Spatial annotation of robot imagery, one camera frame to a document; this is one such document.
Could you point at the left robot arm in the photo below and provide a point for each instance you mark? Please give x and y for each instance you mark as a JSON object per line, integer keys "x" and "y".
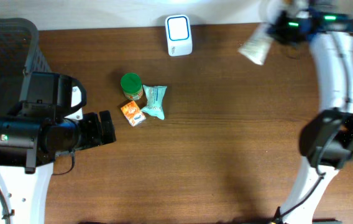
{"x": 46, "y": 123}

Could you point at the white barcode scanner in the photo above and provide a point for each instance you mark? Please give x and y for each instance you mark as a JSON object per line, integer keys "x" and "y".
{"x": 179, "y": 37}

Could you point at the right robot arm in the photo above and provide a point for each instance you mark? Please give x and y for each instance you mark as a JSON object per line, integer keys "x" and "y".
{"x": 326, "y": 143}

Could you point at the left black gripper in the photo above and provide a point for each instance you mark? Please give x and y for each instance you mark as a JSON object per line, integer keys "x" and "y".
{"x": 96, "y": 133}

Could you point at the teal wet wipes pack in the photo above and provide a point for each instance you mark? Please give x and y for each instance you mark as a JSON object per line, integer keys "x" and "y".
{"x": 154, "y": 96}

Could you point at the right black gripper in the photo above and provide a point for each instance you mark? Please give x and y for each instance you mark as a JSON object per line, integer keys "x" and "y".
{"x": 279, "y": 33}

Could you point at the orange tissue pack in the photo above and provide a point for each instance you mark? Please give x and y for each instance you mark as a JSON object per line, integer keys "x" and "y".
{"x": 133, "y": 114}

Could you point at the white floral tube gold cap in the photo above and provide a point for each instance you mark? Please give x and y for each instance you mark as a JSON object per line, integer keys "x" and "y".
{"x": 258, "y": 45}

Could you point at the grey plastic mesh basket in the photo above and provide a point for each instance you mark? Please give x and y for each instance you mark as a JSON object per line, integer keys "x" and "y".
{"x": 19, "y": 54}

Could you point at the green round item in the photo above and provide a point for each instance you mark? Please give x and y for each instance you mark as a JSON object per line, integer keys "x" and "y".
{"x": 132, "y": 86}

